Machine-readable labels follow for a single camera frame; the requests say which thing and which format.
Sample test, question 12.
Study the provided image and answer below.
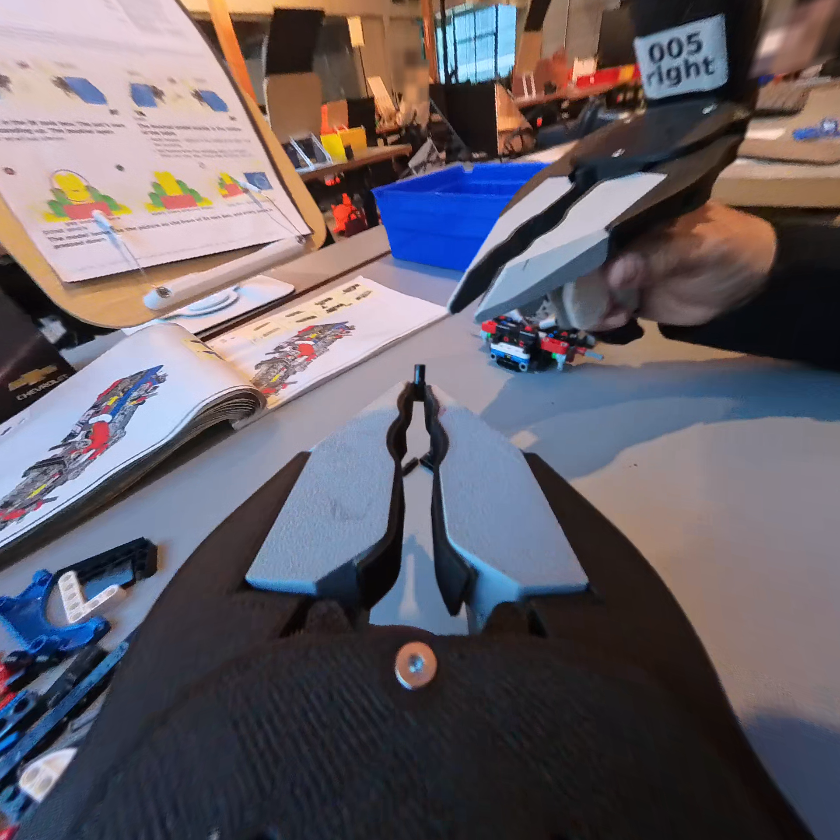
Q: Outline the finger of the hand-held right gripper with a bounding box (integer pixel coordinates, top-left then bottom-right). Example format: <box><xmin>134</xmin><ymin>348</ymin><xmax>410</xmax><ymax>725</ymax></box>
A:
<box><xmin>448</xmin><ymin>175</ymin><xmax>580</xmax><ymax>316</ymax></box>
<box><xmin>476</xmin><ymin>172</ymin><xmax>668</xmax><ymax>322</ymax></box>

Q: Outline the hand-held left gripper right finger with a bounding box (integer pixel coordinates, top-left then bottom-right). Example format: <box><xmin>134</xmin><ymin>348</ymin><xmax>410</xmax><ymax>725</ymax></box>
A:
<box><xmin>423</xmin><ymin>384</ymin><xmax>589</xmax><ymax>616</ymax></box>

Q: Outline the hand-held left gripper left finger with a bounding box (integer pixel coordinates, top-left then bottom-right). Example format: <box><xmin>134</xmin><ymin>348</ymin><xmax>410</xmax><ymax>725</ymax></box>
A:
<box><xmin>246</xmin><ymin>382</ymin><xmax>411</xmax><ymax>611</ymax></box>

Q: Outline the blue storage bin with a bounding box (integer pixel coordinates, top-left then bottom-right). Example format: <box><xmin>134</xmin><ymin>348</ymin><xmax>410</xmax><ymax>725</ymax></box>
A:
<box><xmin>372</xmin><ymin>162</ymin><xmax>551</xmax><ymax>272</ymax></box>

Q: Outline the brick car chassis model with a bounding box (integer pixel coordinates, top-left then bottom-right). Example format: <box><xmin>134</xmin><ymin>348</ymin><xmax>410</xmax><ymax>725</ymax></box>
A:
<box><xmin>480</xmin><ymin>308</ymin><xmax>603</xmax><ymax>374</ymax></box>

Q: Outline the person's right forearm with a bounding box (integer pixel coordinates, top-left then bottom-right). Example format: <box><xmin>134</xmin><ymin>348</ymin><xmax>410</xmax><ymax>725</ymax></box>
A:
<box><xmin>659</xmin><ymin>210</ymin><xmax>840</xmax><ymax>370</ymax></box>

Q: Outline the person's right hand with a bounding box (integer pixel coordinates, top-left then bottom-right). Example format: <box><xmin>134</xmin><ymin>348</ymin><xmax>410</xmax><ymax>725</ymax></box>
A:
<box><xmin>604</xmin><ymin>202</ymin><xmax>778</xmax><ymax>329</ymax></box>

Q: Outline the bright window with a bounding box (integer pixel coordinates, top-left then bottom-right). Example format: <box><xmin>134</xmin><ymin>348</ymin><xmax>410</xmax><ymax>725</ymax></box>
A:
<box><xmin>435</xmin><ymin>3</ymin><xmax>519</xmax><ymax>84</ymax></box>

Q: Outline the brown wooden table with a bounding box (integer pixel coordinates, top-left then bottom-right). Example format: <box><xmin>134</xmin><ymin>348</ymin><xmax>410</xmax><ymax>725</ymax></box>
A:
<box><xmin>297</xmin><ymin>146</ymin><xmax>413</xmax><ymax>185</ymax></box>

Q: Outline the building instruction booklet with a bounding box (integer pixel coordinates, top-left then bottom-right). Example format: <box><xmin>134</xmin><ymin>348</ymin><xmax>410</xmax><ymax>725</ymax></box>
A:
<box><xmin>0</xmin><ymin>276</ymin><xmax>448</xmax><ymax>549</ymax></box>

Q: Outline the red orange plastic object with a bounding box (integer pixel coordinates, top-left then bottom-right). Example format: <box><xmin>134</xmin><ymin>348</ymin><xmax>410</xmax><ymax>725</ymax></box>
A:
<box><xmin>328</xmin><ymin>192</ymin><xmax>370</xmax><ymax>238</ymax></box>

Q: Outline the yellow storage bin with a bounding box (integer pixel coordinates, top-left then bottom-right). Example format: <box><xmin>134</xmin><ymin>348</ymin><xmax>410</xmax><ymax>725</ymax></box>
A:
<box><xmin>320</xmin><ymin>126</ymin><xmax>368</xmax><ymax>163</ymax></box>

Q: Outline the clear acrylic sign holder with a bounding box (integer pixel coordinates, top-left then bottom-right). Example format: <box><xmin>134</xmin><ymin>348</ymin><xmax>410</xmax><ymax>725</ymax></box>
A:
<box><xmin>287</xmin><ymin>134</ymin><xmax>332</xmax><ymax>170</ymax></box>

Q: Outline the pile of loose bricks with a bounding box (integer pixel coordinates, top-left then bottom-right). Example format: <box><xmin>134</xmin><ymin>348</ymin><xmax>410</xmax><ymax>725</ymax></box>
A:
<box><xmin>0</xmin><ymin>537</ymin><xmax>160</xmax><ymax>840</ymax></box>

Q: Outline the toy car set box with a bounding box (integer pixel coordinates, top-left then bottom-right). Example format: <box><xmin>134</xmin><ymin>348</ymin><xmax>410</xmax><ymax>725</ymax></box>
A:
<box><xmin>0</xmin><ymin>289</ymin><xmax>76</xmax><ymax>424</ymax></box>

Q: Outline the printed instruction sheet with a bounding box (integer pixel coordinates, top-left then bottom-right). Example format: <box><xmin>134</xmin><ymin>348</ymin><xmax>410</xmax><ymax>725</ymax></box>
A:
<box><xmin>0</xmin><ymin>0</ymin><xmax>311</xmax><ymax>283</ymax></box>

